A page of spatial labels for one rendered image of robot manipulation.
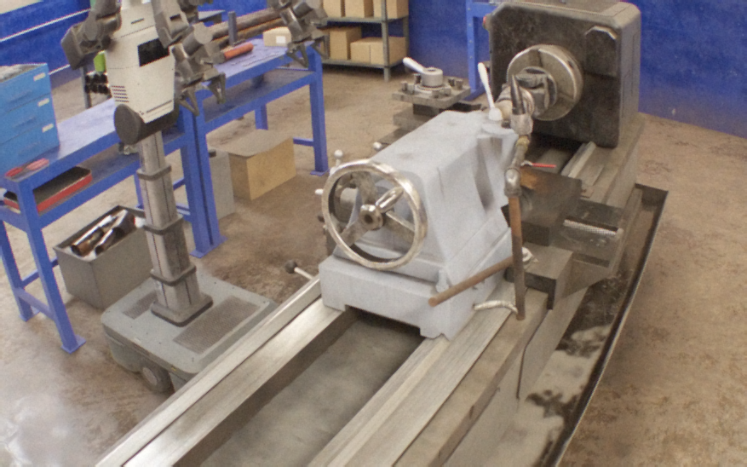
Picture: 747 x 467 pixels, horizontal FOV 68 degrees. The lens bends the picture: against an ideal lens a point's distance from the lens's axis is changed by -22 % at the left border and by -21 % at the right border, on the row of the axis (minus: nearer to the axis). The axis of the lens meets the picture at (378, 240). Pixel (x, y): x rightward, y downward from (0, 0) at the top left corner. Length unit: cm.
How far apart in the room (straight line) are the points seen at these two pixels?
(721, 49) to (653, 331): 322
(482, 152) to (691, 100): 432
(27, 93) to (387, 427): 216
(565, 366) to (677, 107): 400
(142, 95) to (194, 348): 92
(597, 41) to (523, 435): 129
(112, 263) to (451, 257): 215
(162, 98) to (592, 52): 146
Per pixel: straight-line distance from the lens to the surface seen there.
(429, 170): 132
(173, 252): 246
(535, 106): 197
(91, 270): 316
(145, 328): 259
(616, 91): 234
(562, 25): 234
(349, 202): 145
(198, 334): 248
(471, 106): 194
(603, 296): 235
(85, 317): 327
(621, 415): 247
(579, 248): 165
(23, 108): 287
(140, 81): 218
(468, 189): 146
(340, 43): 639
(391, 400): 123
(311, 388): 146
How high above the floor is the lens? 168
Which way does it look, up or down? 29 degrees down
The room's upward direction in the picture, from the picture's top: 3 degrees counter-clockwise
